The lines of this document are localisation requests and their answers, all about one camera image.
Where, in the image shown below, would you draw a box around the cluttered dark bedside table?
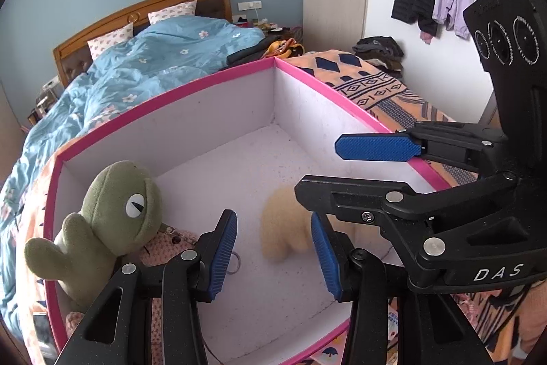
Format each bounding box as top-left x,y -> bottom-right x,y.
26,89 -> 58,128

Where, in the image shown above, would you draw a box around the pink knit plush keychain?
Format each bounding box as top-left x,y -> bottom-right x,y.
65,222 -> 242,365

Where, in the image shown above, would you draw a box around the cream fluffy plush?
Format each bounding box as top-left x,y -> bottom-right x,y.
260,185 -> 360,262

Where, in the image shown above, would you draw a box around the yellow black bag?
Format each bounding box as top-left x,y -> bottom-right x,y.
266,40 -> 305,58

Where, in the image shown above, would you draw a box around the pile of dark clothes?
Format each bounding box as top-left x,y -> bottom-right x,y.
351,36 -> 404,79

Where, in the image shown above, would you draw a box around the green frog plush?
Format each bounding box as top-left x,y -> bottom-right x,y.
24,160 -> 164,312

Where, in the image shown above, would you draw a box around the white pink-print pillow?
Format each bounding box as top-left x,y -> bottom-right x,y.
88,24 -> 135,60
148,0 -> 198,26

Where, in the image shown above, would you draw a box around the pink cardboard box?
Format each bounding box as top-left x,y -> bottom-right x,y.
45,56 -> 454,365

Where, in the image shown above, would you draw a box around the orange navy patterned blanket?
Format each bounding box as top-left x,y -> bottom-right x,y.
0,50 -> 547,365

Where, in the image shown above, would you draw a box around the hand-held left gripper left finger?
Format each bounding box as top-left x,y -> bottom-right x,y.
55,209 -> 238,365

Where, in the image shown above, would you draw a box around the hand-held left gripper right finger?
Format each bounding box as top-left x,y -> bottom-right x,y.
310,212 -> 492,365

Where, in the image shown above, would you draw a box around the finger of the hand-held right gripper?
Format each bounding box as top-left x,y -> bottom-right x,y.
294,174 -> 531,263
334,121 -> 509,178

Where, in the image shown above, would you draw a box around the blue floral duvet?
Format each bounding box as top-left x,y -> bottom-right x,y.
0,15 -> 266,323

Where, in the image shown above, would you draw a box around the dark folded clothes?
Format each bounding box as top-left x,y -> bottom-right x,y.
226,39 -> 274,66

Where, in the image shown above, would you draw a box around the cluttered wooden bedside table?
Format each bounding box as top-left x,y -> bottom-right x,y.
233,15 -> 302,43

